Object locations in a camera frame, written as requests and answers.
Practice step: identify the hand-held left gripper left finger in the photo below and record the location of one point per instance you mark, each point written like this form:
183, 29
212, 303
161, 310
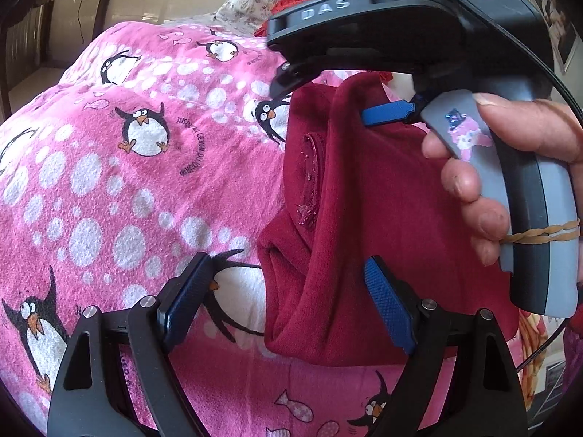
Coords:
186, 300

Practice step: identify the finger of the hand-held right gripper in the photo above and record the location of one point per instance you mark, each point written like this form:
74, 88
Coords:
284, 83
387, 113

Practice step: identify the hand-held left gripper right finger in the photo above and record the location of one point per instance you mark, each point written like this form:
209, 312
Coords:
389, 305

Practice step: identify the dark red sweater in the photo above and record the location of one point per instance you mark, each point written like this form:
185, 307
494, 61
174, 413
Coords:
355, 200

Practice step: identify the person's right hand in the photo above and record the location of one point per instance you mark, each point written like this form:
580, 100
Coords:
537, 127

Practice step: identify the red heart pillow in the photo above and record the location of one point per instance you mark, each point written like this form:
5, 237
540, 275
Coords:
291, 3

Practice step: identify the orange floral blanket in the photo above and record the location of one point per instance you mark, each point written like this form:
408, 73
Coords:
533, 350

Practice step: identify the pink penguin blanket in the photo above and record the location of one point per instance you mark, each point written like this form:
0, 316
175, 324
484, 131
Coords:
91, 182

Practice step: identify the tan rubber band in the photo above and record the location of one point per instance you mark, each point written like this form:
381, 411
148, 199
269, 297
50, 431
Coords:
537, 234

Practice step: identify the dark wooden table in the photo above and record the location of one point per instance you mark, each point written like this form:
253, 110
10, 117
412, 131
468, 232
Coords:
107, 0

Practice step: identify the framed wall photo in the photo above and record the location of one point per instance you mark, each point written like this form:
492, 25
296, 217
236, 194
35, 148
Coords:
562, 32

